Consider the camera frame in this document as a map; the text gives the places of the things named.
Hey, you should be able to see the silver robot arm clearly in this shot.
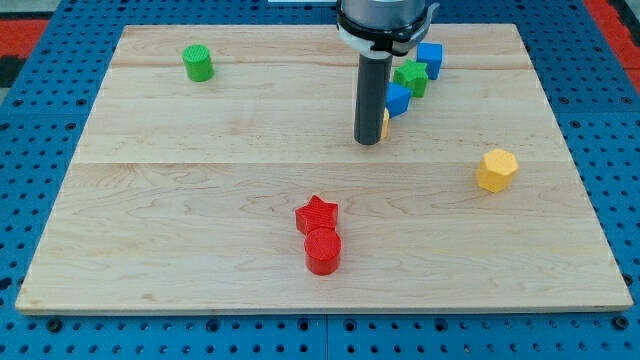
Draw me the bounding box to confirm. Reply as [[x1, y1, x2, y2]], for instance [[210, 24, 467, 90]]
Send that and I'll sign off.
[[336, 0, 440, 59]]

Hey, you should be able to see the red star block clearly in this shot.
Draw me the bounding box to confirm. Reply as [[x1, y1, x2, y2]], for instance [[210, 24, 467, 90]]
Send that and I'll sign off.
[[295, 195, 339, 235]]

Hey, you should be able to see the red cylinder block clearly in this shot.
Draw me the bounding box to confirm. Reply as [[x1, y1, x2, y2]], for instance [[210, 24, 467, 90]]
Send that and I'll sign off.
[[304, 228, 342, 276]]

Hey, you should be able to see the small yellow block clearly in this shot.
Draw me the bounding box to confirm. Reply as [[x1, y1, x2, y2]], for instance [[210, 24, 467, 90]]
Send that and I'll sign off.
[[381, 108, 390, 139]]

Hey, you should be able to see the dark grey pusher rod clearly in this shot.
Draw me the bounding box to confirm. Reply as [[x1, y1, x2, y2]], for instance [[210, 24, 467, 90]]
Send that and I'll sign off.
[[354, 55, 392, 146]]

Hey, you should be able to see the wooden board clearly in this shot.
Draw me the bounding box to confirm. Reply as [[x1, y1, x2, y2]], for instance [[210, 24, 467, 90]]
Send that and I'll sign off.
[[15, 24, 633, 315]]

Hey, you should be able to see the blue pentagon block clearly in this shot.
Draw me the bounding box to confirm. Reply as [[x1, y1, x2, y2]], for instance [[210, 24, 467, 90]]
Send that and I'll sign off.
[[386, 82, 412, 118]]

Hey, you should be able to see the green star block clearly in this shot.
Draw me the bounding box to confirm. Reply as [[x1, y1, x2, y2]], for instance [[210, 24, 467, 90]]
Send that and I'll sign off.
[[393, 59, 429, 98]]

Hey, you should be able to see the green cylinder block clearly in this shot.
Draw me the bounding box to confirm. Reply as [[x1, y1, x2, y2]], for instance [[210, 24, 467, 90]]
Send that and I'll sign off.
[[182, 44, 215, 82]]

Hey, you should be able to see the blue cube block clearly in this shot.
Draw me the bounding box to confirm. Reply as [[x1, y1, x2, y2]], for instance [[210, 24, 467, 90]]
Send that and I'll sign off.
[[416, 42, 444, 80]]

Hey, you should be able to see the yellow hexagon block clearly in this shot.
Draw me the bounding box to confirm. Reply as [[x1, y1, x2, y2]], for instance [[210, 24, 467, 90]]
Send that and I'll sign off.
[[476, 148, 519, 193]]

